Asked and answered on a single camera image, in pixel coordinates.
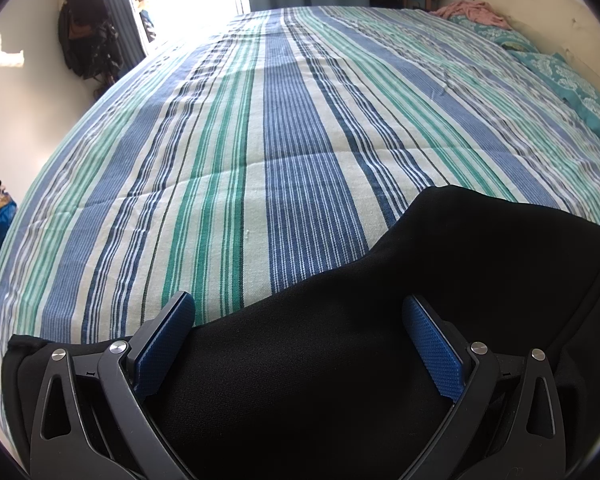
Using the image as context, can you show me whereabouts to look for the black pants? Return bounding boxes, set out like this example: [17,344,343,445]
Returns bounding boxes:
[3,186,600,479]

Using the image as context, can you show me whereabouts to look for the striped bed sheet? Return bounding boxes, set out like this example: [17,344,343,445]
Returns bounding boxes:
[0,6,600,422]

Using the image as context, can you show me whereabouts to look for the teal patterned pillow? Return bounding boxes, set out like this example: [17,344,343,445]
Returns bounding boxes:
[510,51,600,138]

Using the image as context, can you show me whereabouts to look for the dark hanging clothes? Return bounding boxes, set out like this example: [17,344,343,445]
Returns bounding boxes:
[58,0,123,93]

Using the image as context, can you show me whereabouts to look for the cream headboard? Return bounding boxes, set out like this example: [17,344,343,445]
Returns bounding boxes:
[479,0,600,92]

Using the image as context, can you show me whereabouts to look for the pink garment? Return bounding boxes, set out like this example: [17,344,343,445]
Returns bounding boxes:
[432,0,510,29]

